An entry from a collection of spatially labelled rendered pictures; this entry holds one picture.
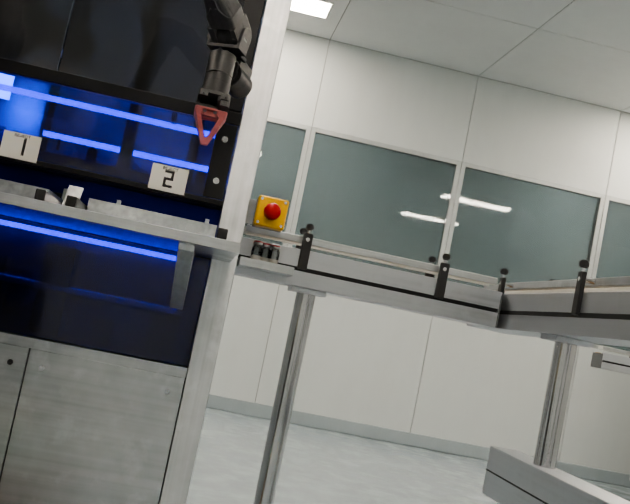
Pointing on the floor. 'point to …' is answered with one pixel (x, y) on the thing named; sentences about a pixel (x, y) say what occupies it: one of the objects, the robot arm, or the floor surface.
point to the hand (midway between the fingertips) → (204, 141)
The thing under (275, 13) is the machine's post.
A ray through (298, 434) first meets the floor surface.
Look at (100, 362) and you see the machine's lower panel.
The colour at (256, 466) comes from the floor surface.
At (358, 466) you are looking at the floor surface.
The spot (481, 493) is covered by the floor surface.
